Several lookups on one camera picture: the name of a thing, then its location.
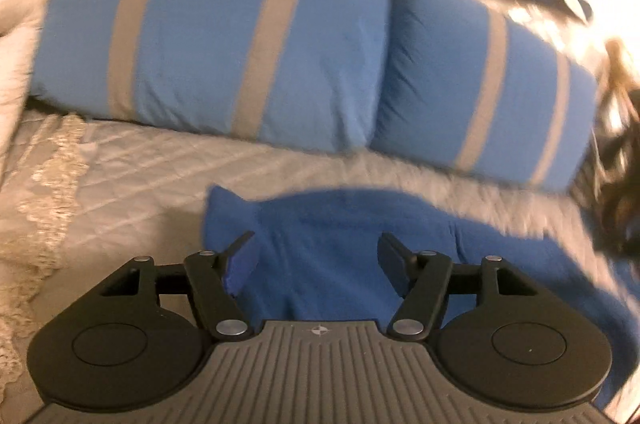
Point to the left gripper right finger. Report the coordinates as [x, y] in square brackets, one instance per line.
[426, 279]

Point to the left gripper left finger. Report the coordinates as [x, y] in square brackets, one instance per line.
[210, 281]

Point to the blue navy fleece jacket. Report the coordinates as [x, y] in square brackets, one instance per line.
[344, 254]

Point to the white quilted bed cover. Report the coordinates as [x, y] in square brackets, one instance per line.
[80, 197]

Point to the blue striped pillow right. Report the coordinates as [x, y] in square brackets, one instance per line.
[468, 89]

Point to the blue striped pillow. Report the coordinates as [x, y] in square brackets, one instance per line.
[300, 74]
[468, 89]

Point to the black bag with red piping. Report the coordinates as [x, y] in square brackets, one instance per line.
[607, 186]

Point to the blue striped pillow left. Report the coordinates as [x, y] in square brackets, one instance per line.
[300, 74]

